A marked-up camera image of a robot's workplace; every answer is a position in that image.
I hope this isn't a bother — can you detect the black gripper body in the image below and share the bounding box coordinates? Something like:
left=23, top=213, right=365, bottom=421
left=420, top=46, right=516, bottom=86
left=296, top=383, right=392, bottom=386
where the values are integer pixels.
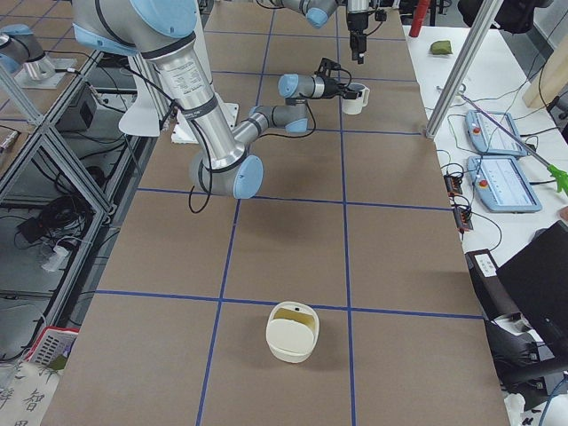
left=346, top=9, right=368, bottom=36
left=321, top=76, right=344, bottom=99

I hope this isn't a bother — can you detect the red bottle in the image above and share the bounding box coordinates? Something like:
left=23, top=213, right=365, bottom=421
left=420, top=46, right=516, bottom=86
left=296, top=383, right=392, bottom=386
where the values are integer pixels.
left=408, top=0, right=430, bottom=38

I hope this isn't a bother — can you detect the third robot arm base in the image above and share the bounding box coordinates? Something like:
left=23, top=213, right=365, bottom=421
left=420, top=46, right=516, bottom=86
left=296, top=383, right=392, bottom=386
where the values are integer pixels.
left=1, top=24, right=76, bottom=90

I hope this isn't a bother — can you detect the teach pendant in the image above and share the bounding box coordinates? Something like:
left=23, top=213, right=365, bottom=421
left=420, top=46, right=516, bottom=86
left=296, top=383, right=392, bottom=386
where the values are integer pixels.
left=465, top=110, right=527, bottom=157
left=467, top=155, right=542, bottom=213

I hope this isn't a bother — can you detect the green cloth lump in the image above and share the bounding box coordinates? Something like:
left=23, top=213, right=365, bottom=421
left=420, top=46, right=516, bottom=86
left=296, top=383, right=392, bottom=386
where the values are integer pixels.
left=430, top=40, right=453, bottom=56

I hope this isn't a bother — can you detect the lower teach pendant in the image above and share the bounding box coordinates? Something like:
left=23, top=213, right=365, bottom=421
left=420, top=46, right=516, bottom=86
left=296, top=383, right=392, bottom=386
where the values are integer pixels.
left=467, top=155, right=542, bottom=213

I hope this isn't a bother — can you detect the black power box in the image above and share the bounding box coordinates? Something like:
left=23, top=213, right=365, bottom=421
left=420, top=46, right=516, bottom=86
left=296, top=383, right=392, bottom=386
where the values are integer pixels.
left=56, top=83, right=97, bottom=131

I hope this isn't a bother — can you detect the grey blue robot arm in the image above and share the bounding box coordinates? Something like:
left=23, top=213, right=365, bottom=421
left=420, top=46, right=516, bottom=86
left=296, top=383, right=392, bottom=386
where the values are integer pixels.
left=256, top=0, right=375, bottom=65
left=72, top=1, right=357, bottom=199

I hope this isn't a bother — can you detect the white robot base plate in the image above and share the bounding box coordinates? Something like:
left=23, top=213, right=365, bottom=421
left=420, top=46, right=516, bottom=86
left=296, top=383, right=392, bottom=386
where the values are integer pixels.
left=118, top=0, right=240, bottom=146

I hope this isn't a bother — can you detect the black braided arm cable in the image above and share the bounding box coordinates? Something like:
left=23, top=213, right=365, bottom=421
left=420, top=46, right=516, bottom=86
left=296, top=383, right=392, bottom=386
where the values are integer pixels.
left=128, top=66, right=351, bottom=214

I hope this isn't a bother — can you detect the upper teach pendant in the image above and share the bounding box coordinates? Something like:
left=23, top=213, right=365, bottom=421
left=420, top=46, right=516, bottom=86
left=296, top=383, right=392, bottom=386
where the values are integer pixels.
left=465, top=110, right=527, bottom=157

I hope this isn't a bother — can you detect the aluminium frame post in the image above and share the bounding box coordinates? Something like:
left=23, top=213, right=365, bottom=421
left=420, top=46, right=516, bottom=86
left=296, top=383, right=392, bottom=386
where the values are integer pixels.
left=424, top=0, right=503, bottom=139

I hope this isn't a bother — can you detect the black box with label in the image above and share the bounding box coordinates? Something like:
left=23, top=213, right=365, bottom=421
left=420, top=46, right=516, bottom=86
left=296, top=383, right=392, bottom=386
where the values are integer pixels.
left=465, top=249, right=554, bottom=379

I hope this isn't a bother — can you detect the cream lidded bin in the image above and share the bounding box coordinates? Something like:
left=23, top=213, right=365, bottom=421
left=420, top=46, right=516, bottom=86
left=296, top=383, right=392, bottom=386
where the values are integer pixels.
left=265, top=301, right=320, bottom=364

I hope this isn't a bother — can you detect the white ribbed HOME mug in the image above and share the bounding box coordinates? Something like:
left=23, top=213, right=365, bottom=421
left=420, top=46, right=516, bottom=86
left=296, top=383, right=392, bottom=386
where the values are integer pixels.
left=342, top=83, right=370, bottom=115

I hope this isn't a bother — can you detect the white plastic basket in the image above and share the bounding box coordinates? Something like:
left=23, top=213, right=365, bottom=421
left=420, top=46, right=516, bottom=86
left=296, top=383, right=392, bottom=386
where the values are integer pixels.
left=24, top=326, right=79, bottom=367

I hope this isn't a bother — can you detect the green grabber tool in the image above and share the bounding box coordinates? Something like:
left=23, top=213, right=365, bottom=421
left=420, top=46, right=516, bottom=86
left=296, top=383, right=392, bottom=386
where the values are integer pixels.
left=456, top=90, right=567, bottom=193

